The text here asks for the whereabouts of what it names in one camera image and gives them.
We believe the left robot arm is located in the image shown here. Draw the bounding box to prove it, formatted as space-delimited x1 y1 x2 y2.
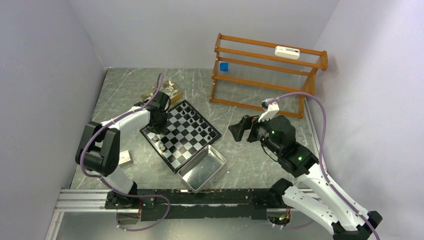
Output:
75 91 171 208

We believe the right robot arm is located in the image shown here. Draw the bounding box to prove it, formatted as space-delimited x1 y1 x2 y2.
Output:
228 115 383 240

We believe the white rectangular device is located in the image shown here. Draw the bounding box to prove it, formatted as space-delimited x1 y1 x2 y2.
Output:
274 46 301 60

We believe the gold tin of white pieces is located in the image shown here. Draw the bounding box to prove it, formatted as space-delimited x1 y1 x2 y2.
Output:
140 80 183 106

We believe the orange wooden rack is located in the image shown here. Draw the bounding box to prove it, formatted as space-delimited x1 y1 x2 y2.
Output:
209 33 329 110

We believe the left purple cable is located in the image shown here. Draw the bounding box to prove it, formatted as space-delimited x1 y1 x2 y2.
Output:
79 72 171 232

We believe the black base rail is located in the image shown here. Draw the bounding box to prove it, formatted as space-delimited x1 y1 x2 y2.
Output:
104 188 287 222

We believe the small white card box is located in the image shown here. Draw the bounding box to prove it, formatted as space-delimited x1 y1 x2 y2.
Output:
118 150 134 167

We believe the blue cube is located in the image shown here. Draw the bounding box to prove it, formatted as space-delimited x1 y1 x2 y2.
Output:
218 62 229 72

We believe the black white chessboard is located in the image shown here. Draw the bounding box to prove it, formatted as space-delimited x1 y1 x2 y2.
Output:
140 100 222 173

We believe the silver metal tin lid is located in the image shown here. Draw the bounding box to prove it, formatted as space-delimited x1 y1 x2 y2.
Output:
177 144 227 194

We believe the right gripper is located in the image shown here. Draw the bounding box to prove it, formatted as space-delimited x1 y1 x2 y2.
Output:
228 111 282 156

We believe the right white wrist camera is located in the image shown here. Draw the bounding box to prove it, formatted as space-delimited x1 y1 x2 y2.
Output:
258 99 280 122

